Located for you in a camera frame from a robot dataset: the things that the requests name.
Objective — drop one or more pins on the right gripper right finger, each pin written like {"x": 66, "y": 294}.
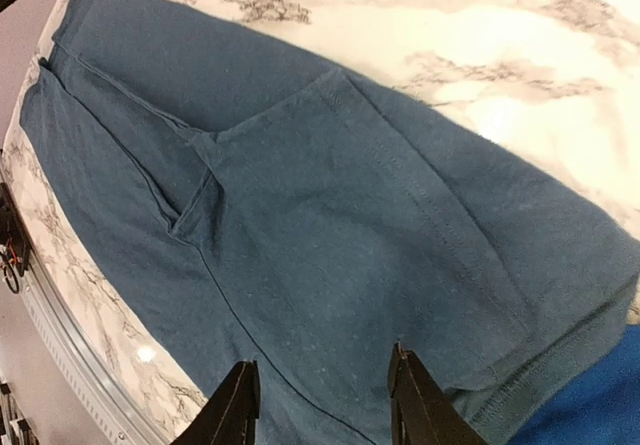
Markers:
{"x": 421, "y": 414}

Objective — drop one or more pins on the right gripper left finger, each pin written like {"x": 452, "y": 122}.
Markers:
{"x": 229, "y": 416}

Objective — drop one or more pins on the blue pleated skirt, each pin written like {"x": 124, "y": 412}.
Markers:
{"x": 599, "y": 407}

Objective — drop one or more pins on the grey-blue garment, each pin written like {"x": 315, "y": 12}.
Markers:
{"x": 249, "y": 200}

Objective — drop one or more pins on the aluminium table front rail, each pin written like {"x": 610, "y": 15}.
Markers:
{"x": 102, "y": 397}

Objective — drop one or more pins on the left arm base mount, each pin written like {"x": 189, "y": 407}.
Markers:
{"x": 15, "y": 243}

